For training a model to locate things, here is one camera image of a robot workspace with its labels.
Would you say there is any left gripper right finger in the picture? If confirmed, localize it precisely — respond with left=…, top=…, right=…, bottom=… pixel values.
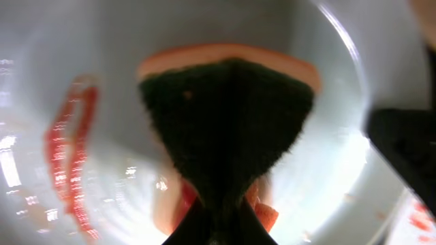
left=236, top=197, right=277, bottom=245

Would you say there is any orange green scrub sponge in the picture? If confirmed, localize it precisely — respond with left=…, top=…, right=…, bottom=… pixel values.
left=138, top=44, right=321, bottom=236

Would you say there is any yellow plate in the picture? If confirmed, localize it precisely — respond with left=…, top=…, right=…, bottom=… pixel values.
left=409, top=0, right=436, bottom=50

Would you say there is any black round tray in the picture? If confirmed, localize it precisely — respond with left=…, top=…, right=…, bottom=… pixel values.
left=426, top=44, right=436, bottom=110

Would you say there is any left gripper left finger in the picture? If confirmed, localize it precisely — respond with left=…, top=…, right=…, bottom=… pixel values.
left=162, top=199, right=217, bottom=245

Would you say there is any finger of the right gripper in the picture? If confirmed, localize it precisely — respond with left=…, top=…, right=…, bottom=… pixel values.
left=366, top=109, right=435, bottom=214

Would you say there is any light blue plate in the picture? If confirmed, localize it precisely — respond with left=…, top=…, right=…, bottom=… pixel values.
left=0, top=0, right=409, bottom=245
left=369, top=188, right=435, bottom=245

